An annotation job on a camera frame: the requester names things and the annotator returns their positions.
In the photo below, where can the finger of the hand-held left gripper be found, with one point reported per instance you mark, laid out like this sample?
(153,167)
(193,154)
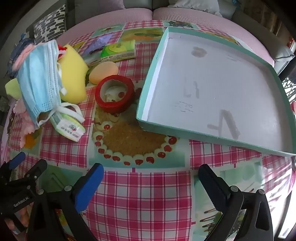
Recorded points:
(18,159)
(34,170)

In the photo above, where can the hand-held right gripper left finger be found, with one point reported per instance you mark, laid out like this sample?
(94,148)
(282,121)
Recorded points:
(89,185)

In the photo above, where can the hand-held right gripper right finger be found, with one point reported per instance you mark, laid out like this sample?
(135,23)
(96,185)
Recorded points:
(211,185)

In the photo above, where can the pink knitted cloth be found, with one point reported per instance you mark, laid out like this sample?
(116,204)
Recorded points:
(23,119)

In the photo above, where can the slim green tissue pack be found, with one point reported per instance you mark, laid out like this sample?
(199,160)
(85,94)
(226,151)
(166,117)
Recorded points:
(67,127)

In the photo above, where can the green cloth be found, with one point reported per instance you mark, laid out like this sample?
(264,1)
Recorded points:
(12,89)

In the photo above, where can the blue face mask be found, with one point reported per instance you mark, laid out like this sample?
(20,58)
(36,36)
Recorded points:
(37,76)

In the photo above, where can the teal cardboard tray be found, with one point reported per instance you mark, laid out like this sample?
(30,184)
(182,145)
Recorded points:
(208,88)

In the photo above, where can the yellow sponge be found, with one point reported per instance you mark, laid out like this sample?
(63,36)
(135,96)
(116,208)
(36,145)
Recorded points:
(74,74)

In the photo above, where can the round orange sponge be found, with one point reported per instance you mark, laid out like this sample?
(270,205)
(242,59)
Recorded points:
(103,71)

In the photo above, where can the red pink pipe cleaner bundle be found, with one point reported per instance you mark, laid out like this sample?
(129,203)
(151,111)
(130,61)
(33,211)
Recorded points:
(61,49)

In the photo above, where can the pink checked tablecloth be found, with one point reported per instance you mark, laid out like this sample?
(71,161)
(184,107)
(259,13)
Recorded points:
(143,197)

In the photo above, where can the blue bag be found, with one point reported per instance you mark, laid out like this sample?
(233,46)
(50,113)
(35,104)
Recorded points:
(19,41)

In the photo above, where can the black metal railing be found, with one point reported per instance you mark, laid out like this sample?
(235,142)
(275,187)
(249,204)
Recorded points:
(289,88)

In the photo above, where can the black white patterned pillow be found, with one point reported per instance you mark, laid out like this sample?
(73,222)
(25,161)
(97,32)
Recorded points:
(49,25)

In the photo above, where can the square green tissue pack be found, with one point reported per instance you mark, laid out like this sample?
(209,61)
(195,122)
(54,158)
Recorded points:
(118,49)

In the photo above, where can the purple packet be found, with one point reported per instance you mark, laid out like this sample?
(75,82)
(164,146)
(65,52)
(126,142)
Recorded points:
(99,42)

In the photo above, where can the grey sofa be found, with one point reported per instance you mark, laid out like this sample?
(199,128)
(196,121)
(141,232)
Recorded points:
(254,25)

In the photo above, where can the lilac pillow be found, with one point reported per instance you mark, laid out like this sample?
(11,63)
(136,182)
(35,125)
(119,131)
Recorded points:
(97,9)

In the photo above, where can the pink sofa cover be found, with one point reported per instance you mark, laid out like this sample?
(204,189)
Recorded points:
(138,15)

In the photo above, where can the light grey pillow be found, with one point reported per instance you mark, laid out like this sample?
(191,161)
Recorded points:
(194,3)

